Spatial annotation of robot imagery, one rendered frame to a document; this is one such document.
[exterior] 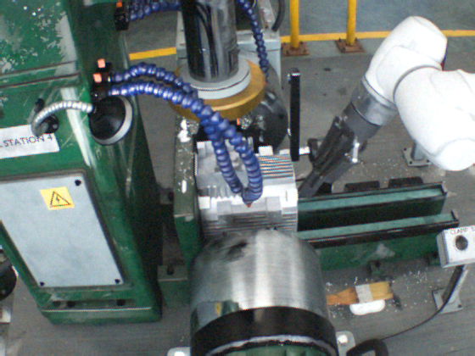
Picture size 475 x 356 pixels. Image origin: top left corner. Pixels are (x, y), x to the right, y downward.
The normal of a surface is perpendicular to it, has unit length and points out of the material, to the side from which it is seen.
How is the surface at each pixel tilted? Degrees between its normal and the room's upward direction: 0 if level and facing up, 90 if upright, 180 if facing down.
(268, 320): 5
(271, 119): 90
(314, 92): 0
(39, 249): 90
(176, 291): 90
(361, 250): 90
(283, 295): 17
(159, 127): 0
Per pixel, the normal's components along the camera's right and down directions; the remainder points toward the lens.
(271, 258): 0.17, -0.71
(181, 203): -0.06, -0.71
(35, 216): 0.07, 0.70
